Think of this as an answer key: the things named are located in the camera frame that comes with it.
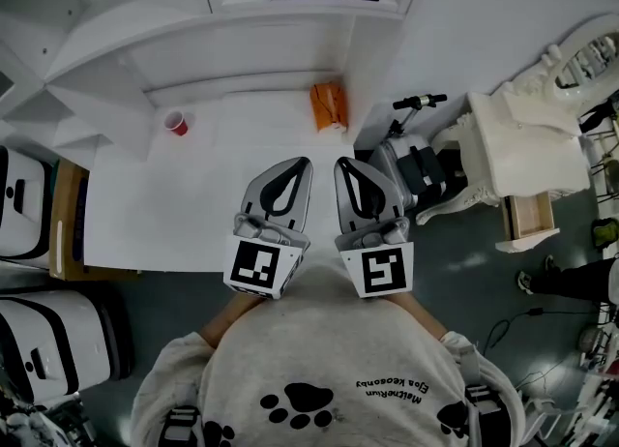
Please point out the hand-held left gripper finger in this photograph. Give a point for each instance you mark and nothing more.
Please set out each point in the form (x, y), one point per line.
(300, 203)
(256, 188)

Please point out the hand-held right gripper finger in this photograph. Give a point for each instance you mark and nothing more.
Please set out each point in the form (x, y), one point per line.
(387, 198)
(345, 203)

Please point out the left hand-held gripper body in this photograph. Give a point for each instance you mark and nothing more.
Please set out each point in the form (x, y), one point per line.
(256, 266)

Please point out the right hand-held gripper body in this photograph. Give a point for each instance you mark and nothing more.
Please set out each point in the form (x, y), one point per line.
(382, 266)

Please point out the person's left forearm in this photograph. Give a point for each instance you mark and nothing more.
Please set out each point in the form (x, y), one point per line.
(227, 319)

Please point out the person's right forearm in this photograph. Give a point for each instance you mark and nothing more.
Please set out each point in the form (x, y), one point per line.
(423, 314)

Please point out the grey folding scooter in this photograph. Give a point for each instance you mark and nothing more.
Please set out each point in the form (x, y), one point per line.
(411, 169)

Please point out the orange bag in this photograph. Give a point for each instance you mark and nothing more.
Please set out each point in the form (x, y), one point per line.
(329, 106)

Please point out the red plastic cup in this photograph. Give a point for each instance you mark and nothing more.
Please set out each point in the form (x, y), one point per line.
(175, 125)

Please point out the grey paw print sweatshirt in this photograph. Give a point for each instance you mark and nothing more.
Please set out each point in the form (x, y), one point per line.
(319, 353)

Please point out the open wooden vanity drawer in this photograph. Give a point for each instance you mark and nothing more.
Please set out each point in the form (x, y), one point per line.
(529, 215)

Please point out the white ornate vanity table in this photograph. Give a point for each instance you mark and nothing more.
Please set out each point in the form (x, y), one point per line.
(522, 145)

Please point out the brown cardboard box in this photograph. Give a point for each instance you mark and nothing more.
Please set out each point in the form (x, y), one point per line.
(67, 222)

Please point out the white oval vanity mirror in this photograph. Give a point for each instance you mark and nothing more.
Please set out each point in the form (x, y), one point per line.
(556, 82)

